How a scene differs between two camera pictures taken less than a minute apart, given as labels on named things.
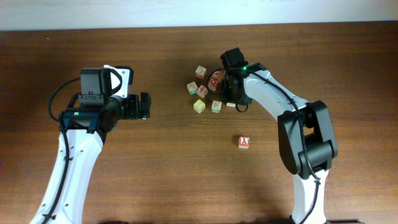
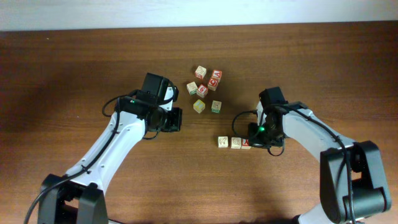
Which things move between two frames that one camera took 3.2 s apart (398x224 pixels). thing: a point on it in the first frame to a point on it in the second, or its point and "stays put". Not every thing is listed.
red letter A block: x=217 y=74 stays put
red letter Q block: x=212 y=84 stays put
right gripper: x=232 y=95 to x=257 y=140
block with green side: x=192 y=88 stays put
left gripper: x=132 y=112 to x=174 y=125
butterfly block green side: x=216 y=107 stays put
